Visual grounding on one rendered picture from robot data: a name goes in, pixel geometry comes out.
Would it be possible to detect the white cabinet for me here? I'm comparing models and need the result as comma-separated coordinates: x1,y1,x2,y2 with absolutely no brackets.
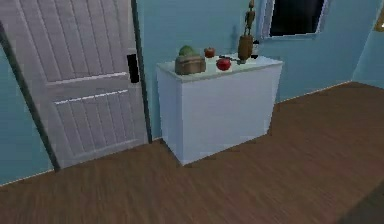
155,54,284,167

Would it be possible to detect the brown bread loaf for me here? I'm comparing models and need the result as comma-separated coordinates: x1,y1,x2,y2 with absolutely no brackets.
174,55,207,76

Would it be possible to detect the green lettuce head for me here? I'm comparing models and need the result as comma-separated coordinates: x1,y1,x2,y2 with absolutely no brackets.
178,45,200,58

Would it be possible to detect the brown figure statue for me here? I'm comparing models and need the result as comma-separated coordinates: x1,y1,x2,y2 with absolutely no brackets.
237,0,257,65

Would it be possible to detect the white panelled room door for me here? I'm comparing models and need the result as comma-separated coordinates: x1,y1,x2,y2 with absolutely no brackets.
0,0,150,170

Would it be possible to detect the white framed window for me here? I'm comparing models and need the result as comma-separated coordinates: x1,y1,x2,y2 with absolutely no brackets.
259,0,332,41

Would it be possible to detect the black door handle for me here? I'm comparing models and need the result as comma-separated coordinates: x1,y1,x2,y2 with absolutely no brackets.
126,53,140,84

